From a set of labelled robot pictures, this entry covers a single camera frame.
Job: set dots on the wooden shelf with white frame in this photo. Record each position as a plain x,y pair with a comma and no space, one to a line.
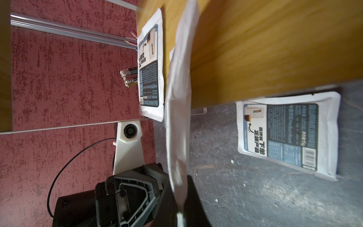
241,50

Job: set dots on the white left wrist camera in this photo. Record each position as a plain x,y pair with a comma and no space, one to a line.
128,147

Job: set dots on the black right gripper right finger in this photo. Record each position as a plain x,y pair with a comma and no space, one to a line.
193,210

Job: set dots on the left aluminium corner post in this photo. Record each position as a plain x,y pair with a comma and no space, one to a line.
51,27

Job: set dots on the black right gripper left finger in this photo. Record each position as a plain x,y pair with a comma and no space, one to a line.
167,212

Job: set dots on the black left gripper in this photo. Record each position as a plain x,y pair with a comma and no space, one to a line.
128,199

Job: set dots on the pens in cup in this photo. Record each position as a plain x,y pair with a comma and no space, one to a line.
130,75

